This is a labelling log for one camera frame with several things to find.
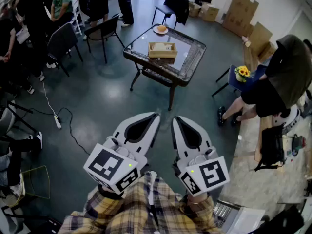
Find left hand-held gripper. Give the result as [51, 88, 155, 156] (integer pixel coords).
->
[83, 112, 161, 195]

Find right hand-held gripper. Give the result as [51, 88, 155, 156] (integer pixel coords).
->
[172, 116, 230, 196]

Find wooden tissue box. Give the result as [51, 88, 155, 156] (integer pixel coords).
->
[148, 42, 178, 59]

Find person's left forearm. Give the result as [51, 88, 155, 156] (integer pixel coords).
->
[84, 184, 127, 219]

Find person's right forearm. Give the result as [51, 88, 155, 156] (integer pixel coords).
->
[179, 193, 216, 229]

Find open cardboard box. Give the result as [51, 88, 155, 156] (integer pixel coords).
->
[258, 41, 277, 63]

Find small cardboard box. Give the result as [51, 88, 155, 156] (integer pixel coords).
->
[189, 1, 202, 18]

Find blue chair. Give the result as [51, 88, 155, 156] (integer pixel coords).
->
[211, 64, 268, 98]
[152, 0, 190, 30]

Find person's yellow plaid shirt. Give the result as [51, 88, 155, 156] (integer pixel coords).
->
[58, 171, 226, 234]

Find black bag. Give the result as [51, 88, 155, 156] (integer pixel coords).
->
[254, 124, 286, 172]

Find dark glass-top table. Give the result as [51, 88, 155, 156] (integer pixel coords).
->
[123, 23, 207, 111]

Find potted sunflowers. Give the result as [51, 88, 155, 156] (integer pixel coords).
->
[234, 65, 251, 83]

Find white round device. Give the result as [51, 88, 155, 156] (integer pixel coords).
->
[282, 105, 302, 135]

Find white plate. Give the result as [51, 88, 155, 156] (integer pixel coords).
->
[153, 25, 169, 35]

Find black round-back chair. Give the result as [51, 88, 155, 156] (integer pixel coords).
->
[84, 13, 125, 64]

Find dark grey chair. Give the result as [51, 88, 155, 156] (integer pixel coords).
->
[46, 22, 83, 77]

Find white folding chair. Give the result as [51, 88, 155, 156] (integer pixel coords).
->
[70, 0, 86, 36]

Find large flattened cardboard carton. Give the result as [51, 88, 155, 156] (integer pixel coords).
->
[221, 0, 259, 38]

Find black jacket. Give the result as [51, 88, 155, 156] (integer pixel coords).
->
[163, 0, 190, 26]

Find black cable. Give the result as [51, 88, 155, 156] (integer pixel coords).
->
[24, 107, 91, 156]

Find white cable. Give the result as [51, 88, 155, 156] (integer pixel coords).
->
[42, 80, 58, 118]

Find yellow wire-frame stool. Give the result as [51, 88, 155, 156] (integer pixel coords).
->
[21, 165, 51, 199]

